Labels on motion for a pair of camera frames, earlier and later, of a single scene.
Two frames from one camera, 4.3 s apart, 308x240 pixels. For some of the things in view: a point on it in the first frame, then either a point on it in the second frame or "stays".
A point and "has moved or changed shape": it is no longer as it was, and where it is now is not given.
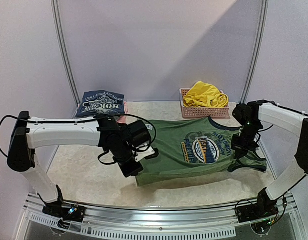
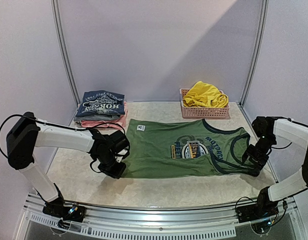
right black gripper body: x=240 y=146 to x=252 y=162
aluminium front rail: x=216 y=221 stays
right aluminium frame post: x=264 y=14 stays
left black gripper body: x=127 y=170 to x=111 y=169
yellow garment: x=202 y=94 stays
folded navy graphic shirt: x=98 y=103 stays
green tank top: x=188 y=145 has moved or changed shape
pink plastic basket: x=200 y=112 stays
